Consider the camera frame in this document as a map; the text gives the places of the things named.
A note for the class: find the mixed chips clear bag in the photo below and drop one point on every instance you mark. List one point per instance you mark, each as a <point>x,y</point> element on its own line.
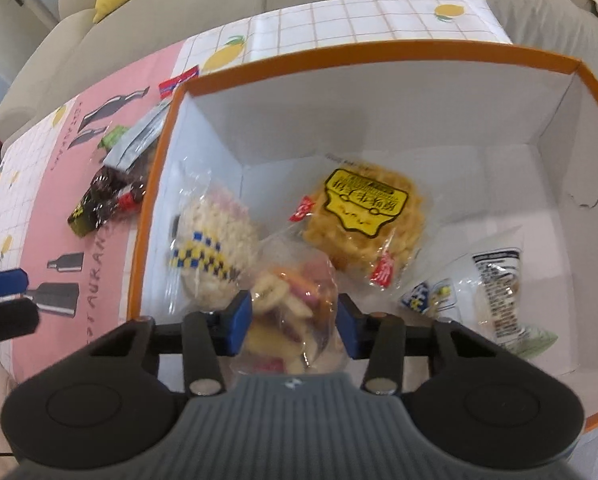
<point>294,307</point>

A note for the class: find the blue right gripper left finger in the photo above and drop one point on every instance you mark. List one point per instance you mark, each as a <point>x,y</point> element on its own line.
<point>201,338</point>

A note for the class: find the yellow waffle cookie pack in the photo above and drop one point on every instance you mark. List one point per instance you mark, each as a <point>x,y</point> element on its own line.
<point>369,220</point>

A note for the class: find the white blue snack bag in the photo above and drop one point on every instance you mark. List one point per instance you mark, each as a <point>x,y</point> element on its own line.
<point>481,290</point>

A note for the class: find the rice cracker checkered pack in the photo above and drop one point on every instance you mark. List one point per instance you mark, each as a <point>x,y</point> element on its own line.
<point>213,241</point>

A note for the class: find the dark plum candy bag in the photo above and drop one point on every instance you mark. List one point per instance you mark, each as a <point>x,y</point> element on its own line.
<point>111,194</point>

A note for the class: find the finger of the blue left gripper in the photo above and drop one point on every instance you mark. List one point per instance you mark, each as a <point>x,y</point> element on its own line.
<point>13,282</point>

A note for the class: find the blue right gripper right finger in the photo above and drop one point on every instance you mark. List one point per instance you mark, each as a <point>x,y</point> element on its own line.
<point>384,340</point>

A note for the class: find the green raisin packet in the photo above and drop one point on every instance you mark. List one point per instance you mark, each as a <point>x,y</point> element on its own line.
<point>112,137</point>

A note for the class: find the orange cardboard box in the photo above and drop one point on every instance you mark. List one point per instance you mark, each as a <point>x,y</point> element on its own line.
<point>396,156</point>

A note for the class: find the red small snack packet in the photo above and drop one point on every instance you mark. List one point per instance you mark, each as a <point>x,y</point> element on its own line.
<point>167,87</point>

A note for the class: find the grey foil snack pouch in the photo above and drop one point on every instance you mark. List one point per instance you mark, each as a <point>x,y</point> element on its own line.
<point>135,141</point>

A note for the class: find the beige fabric sofa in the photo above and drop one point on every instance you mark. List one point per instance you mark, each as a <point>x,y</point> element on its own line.
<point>78,52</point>

